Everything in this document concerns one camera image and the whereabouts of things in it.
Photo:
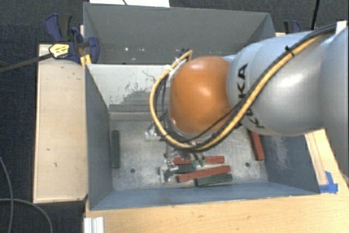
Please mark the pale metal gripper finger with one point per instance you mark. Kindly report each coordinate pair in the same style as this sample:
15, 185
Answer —
167, 174
170, 163

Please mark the dark green flat block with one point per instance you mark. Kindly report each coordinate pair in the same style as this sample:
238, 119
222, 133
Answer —
214, 180
186, 169
115, 148

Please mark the red-brown flat block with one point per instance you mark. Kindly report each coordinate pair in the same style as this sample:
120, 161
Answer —
215, 159
257, 146
204, 174

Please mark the grey metal bin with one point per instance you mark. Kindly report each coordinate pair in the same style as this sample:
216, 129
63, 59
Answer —
136, 152

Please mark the pale wood board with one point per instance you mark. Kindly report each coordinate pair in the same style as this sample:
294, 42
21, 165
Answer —
60, 131

